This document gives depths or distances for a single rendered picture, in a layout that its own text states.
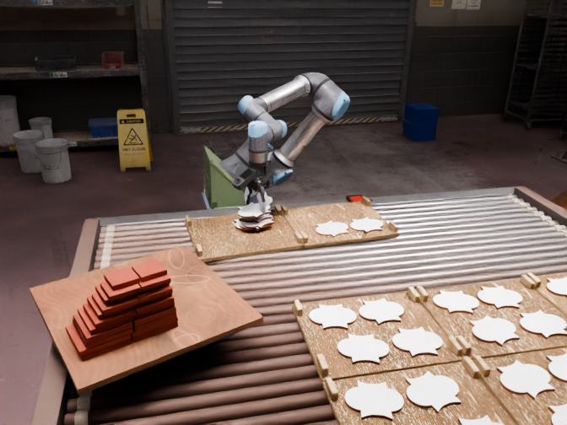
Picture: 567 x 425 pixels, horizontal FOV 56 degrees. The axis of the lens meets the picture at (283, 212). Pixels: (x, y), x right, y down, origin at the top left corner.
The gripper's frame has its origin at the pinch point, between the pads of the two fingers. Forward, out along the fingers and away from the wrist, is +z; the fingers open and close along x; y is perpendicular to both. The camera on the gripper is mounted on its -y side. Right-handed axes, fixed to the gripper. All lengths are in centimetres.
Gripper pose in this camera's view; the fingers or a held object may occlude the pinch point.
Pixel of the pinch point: (254, 208)
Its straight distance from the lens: 217.3
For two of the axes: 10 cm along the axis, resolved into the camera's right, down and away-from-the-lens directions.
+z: -0.2, 9.1, 4.2
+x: -6.7, -3.2, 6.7
